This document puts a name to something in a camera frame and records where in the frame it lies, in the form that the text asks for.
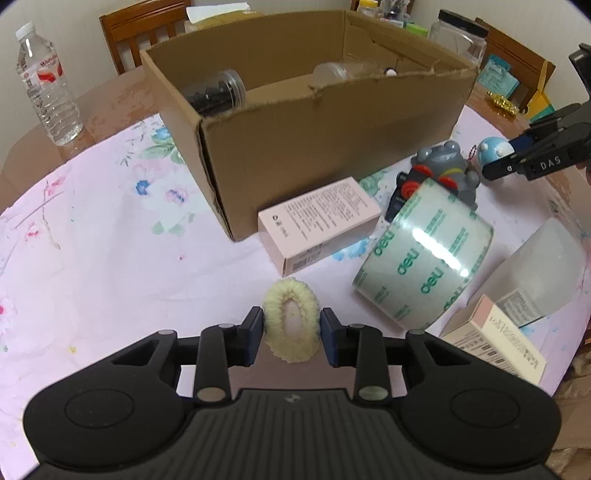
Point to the clear frosted plastic bottle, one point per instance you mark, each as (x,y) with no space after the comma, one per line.
(332,74)

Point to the frosted bottle with label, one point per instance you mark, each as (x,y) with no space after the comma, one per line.
(540,263)

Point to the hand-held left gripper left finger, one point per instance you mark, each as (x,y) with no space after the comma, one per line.
(255,332)

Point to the pink floral tablecloth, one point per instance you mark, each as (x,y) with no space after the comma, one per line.
(115,258)

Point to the clear jar of black beads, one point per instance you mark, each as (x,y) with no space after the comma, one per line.
(207,94)

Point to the pink carton box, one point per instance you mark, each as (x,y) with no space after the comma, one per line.
(318,217)

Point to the brown cardboard box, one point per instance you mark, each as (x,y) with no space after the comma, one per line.
(300,152)

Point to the cream carton box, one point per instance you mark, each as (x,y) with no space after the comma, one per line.
(489,341)

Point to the gold shiny ornament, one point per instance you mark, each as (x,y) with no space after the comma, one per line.
(501,104)

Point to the blue white ball toy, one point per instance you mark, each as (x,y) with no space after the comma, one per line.
(491,150)

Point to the green yellow shopping bag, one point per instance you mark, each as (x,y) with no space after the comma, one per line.
(542,99)

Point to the brown wooden desktop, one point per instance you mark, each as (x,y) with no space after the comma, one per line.
(106,106)

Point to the clear plastic water bottle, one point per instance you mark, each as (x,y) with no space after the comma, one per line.
(46,92)

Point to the clear packing tape roll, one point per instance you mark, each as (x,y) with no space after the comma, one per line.
(415,258)

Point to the brown wooden chair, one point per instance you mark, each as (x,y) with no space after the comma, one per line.
(512,44)
(134,27)

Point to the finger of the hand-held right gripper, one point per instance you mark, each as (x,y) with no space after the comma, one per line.
(503,168)
(524,141)

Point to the large clear jar black lid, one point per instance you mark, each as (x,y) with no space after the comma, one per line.
(457,41)

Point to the grey toy figure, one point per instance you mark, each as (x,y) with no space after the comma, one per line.
(443,159)

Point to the yellow fluffy scrunchie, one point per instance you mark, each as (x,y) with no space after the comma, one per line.
(291,286)

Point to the yellow tissue box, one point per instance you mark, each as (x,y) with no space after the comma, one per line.
(217,14)

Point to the teal packet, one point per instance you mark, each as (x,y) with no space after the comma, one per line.
(496,76)

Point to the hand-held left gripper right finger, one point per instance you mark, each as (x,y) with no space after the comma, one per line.
(328,337)

